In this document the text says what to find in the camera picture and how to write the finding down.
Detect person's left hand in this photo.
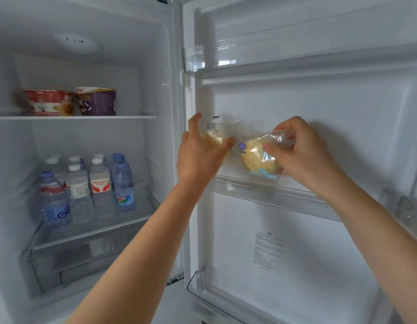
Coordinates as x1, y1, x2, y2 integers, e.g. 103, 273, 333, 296
176, 112, 237, 186

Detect person's right hand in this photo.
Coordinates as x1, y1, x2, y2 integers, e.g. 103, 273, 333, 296
262, 116, 344, 199

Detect bun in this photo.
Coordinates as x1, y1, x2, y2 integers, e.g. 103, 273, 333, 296
203, 117, 242, 166
237, 129, 296, 181

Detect white refrigerator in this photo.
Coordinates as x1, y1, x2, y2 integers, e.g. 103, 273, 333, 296
0, 0, 417, 324

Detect plain blue cap water bottle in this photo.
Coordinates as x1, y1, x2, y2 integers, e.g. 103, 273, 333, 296
110, 153, 127, 176

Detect purple instant noodles cup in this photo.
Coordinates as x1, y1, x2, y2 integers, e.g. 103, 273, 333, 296
74, 86, 118, 117

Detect white label water bottle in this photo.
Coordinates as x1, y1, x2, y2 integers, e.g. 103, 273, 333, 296
65, 164, 94, 224

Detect red instant noodle cup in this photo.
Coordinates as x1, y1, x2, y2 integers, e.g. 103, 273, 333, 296
23, 89, 76, 117

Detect person's right forearm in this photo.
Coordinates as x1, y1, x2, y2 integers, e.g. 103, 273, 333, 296
313, 177, 417, 324

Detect person's left forearm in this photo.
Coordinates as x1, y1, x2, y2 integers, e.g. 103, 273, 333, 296
65, 178, 202, 324

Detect glass refrigerator shelf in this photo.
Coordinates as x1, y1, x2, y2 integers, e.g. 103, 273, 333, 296
0, 114, 159, 121
26, 189, 160, 251

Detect white printed label sticker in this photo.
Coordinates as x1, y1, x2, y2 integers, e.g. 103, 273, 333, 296
253, 231, 285, 273

